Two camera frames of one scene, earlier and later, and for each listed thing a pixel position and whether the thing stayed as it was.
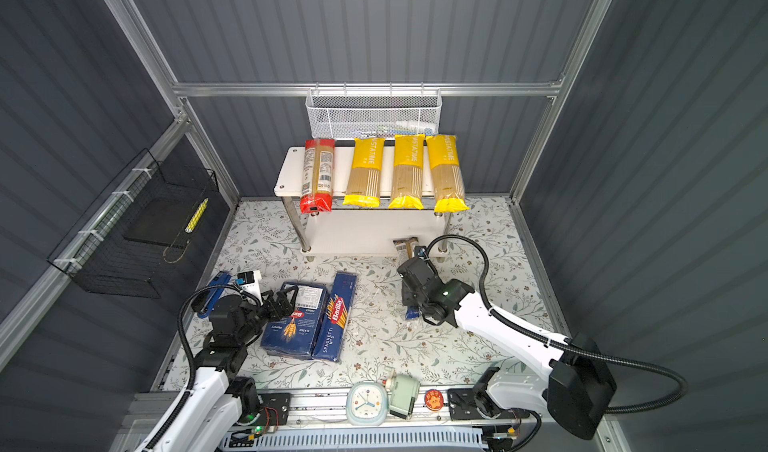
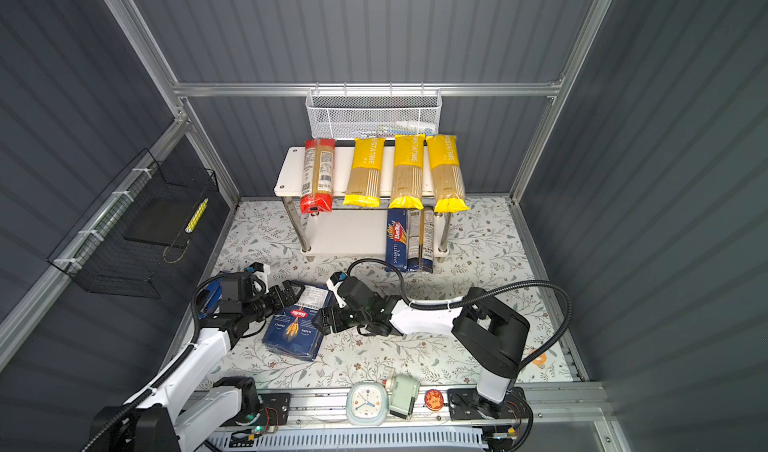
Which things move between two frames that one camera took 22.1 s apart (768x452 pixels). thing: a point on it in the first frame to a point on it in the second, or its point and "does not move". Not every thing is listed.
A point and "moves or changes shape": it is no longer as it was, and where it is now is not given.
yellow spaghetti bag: (407, 191) does not move
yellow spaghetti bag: (446, 182) does not move
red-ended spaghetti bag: (318, 176) does not move
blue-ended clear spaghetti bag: (405, 248) moves or changes shape
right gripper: (407, 297) to (326, 320)
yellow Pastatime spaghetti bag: (364, 183) does not move
